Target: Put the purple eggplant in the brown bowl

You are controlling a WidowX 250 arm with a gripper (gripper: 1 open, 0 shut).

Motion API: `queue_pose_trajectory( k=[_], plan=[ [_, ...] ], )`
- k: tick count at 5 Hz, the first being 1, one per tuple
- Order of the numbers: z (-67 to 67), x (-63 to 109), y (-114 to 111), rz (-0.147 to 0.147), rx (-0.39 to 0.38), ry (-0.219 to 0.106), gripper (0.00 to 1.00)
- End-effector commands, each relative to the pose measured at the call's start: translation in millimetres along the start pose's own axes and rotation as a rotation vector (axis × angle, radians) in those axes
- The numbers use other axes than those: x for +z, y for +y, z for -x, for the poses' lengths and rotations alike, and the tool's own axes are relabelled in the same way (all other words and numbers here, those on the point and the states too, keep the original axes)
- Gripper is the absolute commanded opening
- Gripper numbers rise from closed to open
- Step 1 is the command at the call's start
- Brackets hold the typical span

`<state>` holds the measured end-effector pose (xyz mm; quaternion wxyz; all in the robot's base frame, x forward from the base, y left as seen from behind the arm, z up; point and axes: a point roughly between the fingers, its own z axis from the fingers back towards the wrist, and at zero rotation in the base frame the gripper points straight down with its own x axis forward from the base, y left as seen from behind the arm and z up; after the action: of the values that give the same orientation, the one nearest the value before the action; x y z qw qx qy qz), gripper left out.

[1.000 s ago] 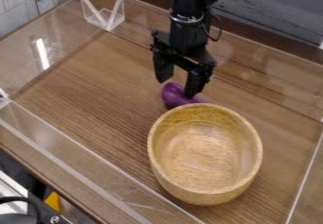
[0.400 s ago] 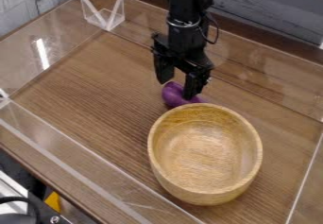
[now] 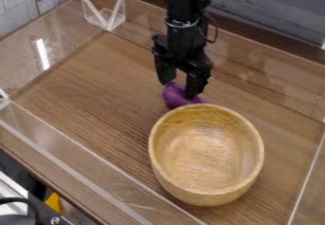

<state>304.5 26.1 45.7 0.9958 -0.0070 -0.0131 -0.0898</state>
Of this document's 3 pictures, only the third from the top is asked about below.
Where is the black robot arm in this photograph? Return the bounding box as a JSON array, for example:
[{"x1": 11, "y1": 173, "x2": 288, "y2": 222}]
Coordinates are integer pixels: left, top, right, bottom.
[{"x1": 153, "y1": 0, "x2": 218, "y2": 100}]

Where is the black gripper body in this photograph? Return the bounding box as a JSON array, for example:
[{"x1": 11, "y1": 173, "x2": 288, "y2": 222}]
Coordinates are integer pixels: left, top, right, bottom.
[{"x1": 153, "y1": 19, "x2": 214, "y2": 74}]

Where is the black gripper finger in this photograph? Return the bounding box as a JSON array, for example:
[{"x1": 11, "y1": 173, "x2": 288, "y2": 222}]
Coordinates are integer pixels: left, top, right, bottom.
[
  {"x1": 186, "y1": 71, "x2": 212, "y2": 100},
  {"x1": 154, "y1": 55, "x2": 177, "y2": 85}
]

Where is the purple toy eggplant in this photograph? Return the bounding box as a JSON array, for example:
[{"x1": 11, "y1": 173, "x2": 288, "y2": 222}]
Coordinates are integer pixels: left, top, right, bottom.
[{"x1": 162, "y1": 82, "x2": 208, "y2": 108}]

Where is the brown wooden bowl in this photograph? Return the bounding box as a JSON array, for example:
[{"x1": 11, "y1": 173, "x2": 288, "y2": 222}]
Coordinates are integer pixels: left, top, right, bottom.
[{"x1": 149, "y1": 103, "x2": 265, "y2": 207}]

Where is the black cable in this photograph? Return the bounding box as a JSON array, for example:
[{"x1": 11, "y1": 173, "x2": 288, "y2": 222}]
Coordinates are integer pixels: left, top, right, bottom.
[{"x1": 0, "y1": 197, "x2": 42, "y2": 225}]

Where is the yellow black device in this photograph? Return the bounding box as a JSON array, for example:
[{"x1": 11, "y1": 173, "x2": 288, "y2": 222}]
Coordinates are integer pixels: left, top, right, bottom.
[{"x1": 44, "y1": 192, "x2": 74, "y2": 225}]

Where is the clear acrylic enclosure wall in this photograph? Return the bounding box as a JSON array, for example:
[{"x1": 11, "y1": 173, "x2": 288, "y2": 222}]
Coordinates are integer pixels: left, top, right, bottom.
[{"x1": 0, "y1": 0, "x2": 325, "y2": 225}]

